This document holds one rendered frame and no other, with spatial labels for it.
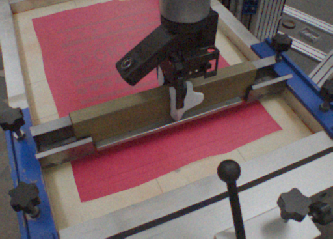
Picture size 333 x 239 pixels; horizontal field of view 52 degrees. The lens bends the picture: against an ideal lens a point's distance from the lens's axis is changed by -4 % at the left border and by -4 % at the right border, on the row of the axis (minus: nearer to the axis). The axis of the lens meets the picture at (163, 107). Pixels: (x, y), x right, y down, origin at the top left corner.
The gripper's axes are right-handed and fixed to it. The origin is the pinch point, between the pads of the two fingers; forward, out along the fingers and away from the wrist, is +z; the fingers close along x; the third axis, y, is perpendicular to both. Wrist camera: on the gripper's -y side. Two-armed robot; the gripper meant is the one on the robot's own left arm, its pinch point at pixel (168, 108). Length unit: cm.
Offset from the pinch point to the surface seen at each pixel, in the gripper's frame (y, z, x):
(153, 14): 12.6, 4.9, 38.9
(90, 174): -17.2, 5.5, -4.9
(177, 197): -5.6, 1.9, -16.7
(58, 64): -16.6, 5.3, 27.9
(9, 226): -57, 101, 46
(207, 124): 7.4, 5.2, -2.6
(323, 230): 74, 100, -11
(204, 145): 4.5, 5.3, -7.0
